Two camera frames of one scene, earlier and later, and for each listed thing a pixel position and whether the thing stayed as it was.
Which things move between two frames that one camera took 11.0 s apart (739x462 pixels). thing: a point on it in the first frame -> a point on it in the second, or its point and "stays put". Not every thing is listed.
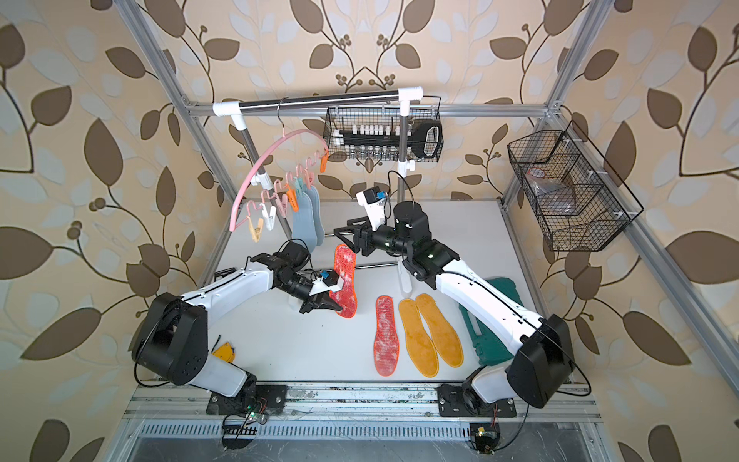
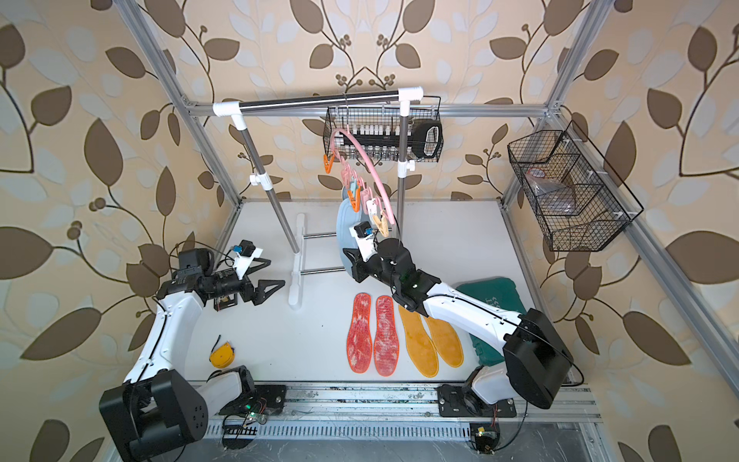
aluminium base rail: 365,411 stays put
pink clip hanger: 283,195 -> 357,193
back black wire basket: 373,134 stays put
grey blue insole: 302,221 -> 345,218
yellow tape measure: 226,352 stays put
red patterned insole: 344,263 -> 359,339
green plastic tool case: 492,351 stays put
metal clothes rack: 402,98 stays put
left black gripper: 320,304 -> 252,295
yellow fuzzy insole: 421,351 stays put
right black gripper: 363,231 -> 361,272
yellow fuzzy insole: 445,337 stays put
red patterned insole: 386,349 stays put
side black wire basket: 578,199 stays put
